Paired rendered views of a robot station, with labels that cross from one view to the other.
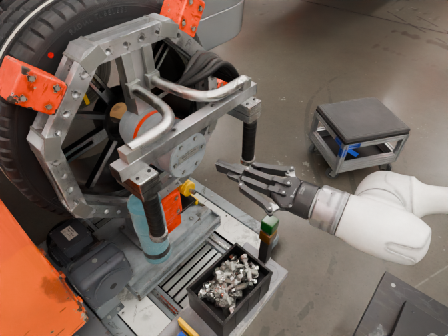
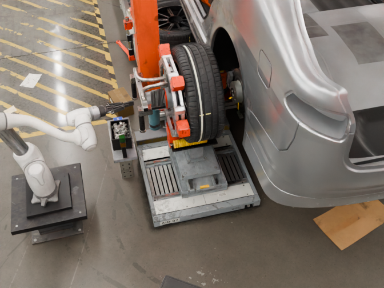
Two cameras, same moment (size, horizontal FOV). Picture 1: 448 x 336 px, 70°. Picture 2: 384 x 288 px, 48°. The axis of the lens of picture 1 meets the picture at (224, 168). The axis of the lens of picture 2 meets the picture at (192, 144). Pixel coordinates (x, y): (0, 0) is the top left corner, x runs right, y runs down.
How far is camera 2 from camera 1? 3.00 m
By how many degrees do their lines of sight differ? 77
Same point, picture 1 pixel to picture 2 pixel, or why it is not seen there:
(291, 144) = not seen: outside the picture
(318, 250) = (133, 244)
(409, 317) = (67, 200)
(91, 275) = not seen: hidden behind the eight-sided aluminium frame
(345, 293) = (104, 236)
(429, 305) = (62, 216)
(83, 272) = not seen: hidden behind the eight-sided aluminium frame
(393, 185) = (83, 127)
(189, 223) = (183, 171)
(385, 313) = (76, 199)
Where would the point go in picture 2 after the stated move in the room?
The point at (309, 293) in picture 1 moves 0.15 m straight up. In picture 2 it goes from (119, 222) to (116, 210)
